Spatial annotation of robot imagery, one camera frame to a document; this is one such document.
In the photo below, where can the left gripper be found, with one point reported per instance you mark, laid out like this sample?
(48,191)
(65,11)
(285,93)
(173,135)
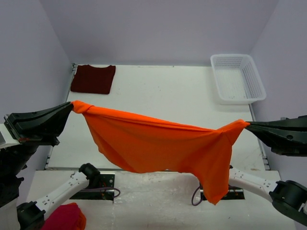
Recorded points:
(43,131)

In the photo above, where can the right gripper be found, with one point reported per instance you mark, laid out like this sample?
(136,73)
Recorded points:
(287,134)

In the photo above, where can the orange t-shirt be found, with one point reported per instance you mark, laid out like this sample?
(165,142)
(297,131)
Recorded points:
(142,144)
(81,222)

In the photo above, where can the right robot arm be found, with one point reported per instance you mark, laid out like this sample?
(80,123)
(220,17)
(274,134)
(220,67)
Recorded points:
(287,197)

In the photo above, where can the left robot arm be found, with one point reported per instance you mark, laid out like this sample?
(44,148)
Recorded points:
(32,215)

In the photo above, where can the folded dark red t-shirt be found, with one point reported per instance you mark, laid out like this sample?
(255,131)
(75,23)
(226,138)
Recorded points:
(89,79)

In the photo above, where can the white plastic basket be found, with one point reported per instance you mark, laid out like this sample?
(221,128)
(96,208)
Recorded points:
(237,79)

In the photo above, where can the magenta t-shirt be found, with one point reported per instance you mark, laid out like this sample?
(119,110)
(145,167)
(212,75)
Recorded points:
(64,217)

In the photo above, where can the orange t-shirt in pile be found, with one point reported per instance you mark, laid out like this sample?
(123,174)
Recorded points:
(81,222)

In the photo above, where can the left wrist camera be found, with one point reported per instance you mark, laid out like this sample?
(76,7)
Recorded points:
(6,139)

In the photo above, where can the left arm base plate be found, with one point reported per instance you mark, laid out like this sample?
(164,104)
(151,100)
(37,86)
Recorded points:
(100,188)

